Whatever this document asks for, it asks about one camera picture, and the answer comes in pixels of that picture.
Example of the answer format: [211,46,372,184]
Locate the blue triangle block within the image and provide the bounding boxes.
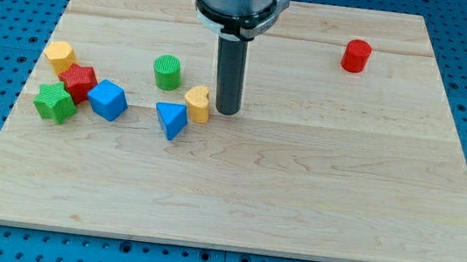
[156,102,188,140]

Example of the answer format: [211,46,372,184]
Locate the light wooden board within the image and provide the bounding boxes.
[0,0,467,262]

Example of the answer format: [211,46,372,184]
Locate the yellow hexagon block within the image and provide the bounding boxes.
[43,41,78,74]

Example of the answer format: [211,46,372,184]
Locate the blue cube block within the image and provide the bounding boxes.
[88,79,128,122]

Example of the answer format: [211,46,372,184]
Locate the red star block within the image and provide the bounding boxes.
[58,63,97,104]

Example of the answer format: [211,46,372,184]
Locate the green cylinder block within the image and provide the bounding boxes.
[153,54,181,91]

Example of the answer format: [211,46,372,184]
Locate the green star block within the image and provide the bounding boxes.
[33,81,77,124]

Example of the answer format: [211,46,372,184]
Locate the red cylinder block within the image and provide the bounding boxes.
[340,39,372,74]

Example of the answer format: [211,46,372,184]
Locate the yellow heart block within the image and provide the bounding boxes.
[184,85,210,124]

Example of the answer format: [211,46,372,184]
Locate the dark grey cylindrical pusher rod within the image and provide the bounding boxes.
[216,37,248,116]

